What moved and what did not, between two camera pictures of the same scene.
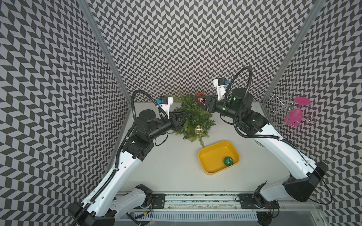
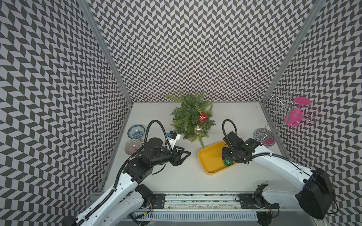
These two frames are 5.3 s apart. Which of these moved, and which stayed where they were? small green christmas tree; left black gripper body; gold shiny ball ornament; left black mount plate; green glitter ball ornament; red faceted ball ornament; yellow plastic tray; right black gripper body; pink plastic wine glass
Moved: left black gripper body; red faceted ball ornament; right black gripper body
Stayed: left black mount plate; yellow plastic tray; gold shiny ball ornament; green glitter ball ornament; small green christmas tree; pink plastic wine glass
